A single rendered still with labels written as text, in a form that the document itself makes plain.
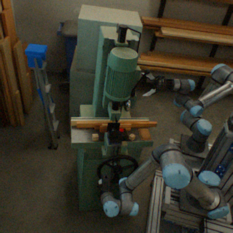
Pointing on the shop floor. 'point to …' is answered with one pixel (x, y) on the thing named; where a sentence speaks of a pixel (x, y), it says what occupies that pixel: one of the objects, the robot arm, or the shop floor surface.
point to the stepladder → (37, 62)
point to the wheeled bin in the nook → (72, 31)
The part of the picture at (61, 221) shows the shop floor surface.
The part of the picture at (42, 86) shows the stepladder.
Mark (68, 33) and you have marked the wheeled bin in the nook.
